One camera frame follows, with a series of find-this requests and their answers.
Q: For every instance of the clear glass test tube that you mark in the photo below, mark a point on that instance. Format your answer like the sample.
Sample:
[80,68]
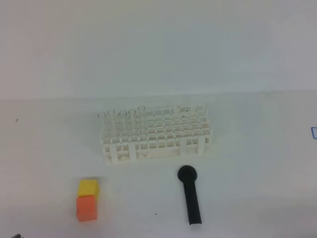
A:
[142,119]

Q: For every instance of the white test tube rack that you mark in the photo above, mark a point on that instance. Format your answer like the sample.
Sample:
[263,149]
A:
[171,132]

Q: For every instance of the black scoop tool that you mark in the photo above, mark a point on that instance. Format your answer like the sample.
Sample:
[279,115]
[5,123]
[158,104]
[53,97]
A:
[188,175]

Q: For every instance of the yellow cube block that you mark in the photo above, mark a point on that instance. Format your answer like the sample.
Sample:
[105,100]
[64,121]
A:
[88,187]

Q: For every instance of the orange cube block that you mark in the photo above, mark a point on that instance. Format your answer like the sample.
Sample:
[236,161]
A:
[86,208]

